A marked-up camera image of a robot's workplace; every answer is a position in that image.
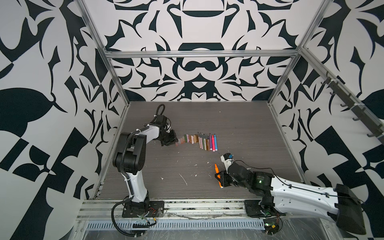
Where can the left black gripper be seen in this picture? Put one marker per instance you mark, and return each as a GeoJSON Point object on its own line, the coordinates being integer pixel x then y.
{"type": "Point", "coordinates": [174, 139]}

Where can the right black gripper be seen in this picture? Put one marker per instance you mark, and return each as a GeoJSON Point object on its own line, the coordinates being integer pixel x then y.
{"type": "Point", "coordinates": [223, 179]}

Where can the orange marker pen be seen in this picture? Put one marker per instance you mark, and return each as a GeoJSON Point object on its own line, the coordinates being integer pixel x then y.
{"type": "Point", "coordinates": [218, 176]}

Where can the purple marker pen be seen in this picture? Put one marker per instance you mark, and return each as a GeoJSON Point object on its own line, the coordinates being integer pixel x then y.
{"type": "Point", "coordinates": [210, 142]}

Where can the blue marker pen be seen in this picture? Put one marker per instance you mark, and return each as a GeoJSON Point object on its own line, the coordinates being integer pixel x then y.
{"type": "Point", "coordinates": [215, 141]}

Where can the red pink marker pen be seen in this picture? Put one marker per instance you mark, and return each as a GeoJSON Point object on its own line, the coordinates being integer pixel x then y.
{"type": "Point", "coordinates": [213, 143]}

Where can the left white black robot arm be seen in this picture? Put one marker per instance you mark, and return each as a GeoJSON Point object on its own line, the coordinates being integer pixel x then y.
{"type": "Point", "coordinates": [130, 155]}

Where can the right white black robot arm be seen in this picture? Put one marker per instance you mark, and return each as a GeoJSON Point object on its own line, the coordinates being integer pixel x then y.
{"type": "Point", "coordinates": [279, 196]}

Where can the small green circuit board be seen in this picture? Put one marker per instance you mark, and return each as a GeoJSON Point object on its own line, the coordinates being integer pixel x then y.
{"type": "Point", "coordinates": [273, 226]}

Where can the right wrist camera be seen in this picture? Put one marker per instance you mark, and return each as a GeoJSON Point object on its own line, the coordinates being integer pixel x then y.
{"type": "Point", "coordinates": [226, 159]}

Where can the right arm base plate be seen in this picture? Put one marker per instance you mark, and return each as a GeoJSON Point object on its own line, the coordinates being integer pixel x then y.
{"type": "Point", "coordinates": [261, 209]}

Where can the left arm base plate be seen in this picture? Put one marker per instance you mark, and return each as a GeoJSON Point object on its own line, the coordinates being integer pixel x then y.
{"type": "Point", "coordinates": [153, 208]}

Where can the aluminium front rail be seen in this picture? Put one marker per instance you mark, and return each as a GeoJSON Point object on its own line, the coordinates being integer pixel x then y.
{"type": "Point", "coordinates": [100, 209]}

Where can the white slotted cable duct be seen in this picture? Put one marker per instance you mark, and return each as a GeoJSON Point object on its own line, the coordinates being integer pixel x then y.
{"type": "Point", "coordinates": [185, 224]}

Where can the black wall hook rack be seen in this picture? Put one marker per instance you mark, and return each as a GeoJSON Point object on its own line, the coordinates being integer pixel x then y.
{"type": "Point", "coordinates": [351, 102]}

